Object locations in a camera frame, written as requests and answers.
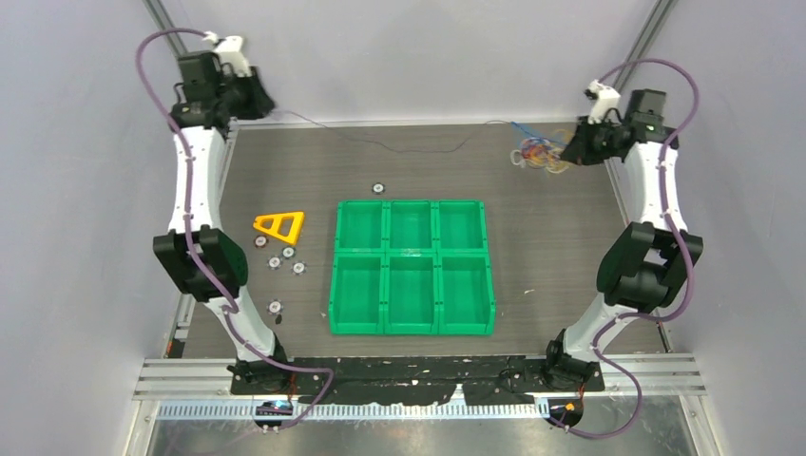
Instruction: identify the colourful cable bundle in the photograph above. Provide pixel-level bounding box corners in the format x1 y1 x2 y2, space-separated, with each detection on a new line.
509 121 577 175

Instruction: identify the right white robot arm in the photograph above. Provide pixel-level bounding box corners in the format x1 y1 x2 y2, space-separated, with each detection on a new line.
542 81 703 390

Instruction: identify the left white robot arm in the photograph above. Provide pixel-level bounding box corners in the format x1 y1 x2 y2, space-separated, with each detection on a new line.
153 50 292 393

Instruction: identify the yellow triangular plastic piece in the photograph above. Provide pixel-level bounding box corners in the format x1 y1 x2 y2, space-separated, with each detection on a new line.
253 211 305 246

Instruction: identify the poker chip left middle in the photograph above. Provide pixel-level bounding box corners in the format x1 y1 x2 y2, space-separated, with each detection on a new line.
266 256 283 270

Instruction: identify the poker chip right middle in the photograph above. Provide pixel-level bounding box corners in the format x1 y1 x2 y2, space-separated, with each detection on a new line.
291 261 307 276

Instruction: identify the green six-compartment bin tray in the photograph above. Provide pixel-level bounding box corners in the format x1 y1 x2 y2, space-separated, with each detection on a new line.
327 199 497 336

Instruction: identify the poker chip lowest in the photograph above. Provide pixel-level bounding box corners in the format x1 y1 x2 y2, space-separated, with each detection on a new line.
266 299 283 315

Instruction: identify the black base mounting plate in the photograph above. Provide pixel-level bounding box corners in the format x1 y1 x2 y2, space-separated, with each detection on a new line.
227 354 604 406

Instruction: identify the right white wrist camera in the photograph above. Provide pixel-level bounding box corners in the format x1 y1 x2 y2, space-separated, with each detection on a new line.
585 80 621 124

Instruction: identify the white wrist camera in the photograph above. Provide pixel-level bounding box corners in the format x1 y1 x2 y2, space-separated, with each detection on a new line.
585 80 621 124
201 31 254 78

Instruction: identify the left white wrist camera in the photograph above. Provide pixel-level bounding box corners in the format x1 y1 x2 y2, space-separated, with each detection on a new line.
201 31 254 78

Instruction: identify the aluminium front rail frame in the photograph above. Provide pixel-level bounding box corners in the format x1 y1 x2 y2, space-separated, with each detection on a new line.
125 353 726 455

